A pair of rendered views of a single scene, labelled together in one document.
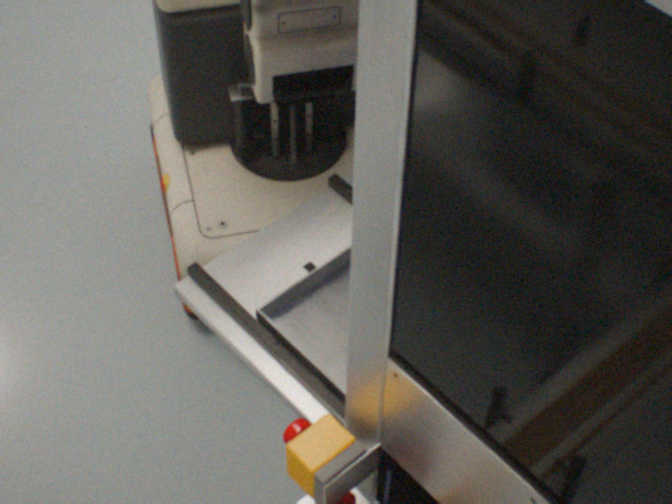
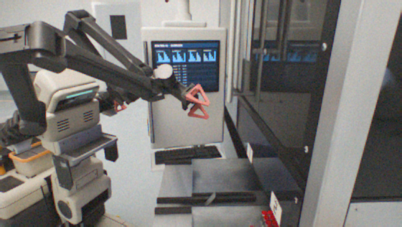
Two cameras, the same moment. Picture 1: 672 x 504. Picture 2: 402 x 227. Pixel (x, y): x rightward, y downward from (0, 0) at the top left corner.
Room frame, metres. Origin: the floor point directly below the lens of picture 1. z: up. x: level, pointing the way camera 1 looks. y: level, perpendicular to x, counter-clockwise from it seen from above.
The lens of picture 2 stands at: (0.73, 0.42, 1.53)
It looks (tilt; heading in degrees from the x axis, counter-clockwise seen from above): 20 degrees down; 311
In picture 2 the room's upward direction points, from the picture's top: straight up
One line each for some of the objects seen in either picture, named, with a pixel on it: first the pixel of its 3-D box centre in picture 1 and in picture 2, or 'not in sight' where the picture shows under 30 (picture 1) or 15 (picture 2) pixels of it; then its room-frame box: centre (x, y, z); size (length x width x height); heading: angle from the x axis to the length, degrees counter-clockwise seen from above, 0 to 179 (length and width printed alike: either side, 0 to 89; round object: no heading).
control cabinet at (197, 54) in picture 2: not in sight; (184, 86); (1.76, -0.62, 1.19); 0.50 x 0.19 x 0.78; 53
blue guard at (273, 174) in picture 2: not in sight; (232, 104); (1.49, -0.78, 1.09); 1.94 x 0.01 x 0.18; 133
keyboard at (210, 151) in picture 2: not in sight; (187, 154); (1.61, -0.48, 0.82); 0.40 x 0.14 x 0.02; 53
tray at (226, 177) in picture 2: not in sight; (228, 176); (1.22, -0.35, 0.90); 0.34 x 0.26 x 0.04; 43
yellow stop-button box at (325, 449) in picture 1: (324, 460); not in sight; (0.74, 0.01, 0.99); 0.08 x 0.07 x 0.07; 43
